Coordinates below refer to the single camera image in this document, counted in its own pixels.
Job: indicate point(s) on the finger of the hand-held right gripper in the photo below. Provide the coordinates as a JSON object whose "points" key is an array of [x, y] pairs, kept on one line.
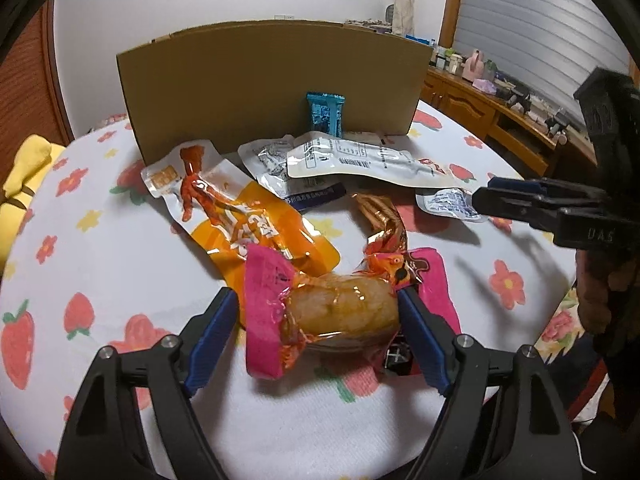
{"points": [[510, 207], [525, 185]]}

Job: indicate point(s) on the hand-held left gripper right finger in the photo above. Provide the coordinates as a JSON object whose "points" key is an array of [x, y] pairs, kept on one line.
{"points": [[420, 340]]}

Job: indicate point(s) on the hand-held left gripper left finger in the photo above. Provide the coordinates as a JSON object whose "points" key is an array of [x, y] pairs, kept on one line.
{"points": [[215, 340]]}

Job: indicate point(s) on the pink chicken drumstick packet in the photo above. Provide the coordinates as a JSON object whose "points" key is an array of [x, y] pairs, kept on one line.
{"points": [[340, 310]]}

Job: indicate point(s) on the large white snack packet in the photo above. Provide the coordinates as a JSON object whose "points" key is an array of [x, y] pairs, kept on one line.
{"points": [[350, 157]]}

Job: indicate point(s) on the silver grey snack packet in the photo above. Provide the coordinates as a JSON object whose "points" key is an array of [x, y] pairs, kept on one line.
{"points": [[267, 160]]}

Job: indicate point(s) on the cardboard box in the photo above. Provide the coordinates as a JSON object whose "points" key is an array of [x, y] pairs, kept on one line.
{"points": [[270, 80]]}

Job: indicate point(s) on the person's right hand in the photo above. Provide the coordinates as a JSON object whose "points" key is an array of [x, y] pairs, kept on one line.
{"points": [[592, 290]]}

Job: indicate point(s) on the small white blue packet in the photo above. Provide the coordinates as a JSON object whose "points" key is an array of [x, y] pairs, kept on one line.
{"points": [[445, 202]]}

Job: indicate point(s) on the wooden desk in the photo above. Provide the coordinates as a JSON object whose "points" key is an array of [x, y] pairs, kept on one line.
{"points": [[475, 105]]}

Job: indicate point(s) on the purple cloth pouch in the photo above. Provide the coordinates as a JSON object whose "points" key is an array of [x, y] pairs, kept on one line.
{"points": [[484, 86]]}

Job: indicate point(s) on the brown sausage stick packet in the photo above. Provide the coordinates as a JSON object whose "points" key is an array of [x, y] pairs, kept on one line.
{"points": [[382, 220]]}

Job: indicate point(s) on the orange chicken feet packet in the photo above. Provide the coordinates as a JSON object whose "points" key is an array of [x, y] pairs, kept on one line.
{"points": [[240, 215]]}

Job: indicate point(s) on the floral quilt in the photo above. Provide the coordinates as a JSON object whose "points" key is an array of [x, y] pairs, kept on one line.
{"points": [[557, 330]]}

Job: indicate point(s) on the white floral strawberry tablecloth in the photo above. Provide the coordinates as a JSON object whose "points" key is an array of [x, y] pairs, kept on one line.
{"points": [[100, 270]]}

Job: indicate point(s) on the group of small bottles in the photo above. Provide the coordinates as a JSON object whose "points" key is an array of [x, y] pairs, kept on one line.
{"points": [[445, 59]]}

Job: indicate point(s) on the grey window blind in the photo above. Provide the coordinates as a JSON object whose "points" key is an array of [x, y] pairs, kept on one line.
{"points": [[530, 25]]}

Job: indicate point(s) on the teal foil snack packet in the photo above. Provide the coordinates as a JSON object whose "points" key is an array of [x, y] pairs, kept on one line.
{"points": [[324, 115]]}

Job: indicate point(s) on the person's dark clothing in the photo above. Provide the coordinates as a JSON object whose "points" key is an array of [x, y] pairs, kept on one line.
{"points": [[615, 425]]}

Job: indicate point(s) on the pile of printed packets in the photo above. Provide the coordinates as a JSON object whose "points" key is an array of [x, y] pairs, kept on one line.
{"points": [[367, 25]]}

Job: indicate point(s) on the yellow plush toy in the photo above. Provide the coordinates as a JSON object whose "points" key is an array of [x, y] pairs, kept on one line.
{"points": [[25, 190]]}

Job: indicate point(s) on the patterned cloth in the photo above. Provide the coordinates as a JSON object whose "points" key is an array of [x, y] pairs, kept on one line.
{"points": [[107, 121]]}

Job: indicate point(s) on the brown slatted wooden door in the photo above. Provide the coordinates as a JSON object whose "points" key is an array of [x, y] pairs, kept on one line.
{"points": [[35, 75]]}

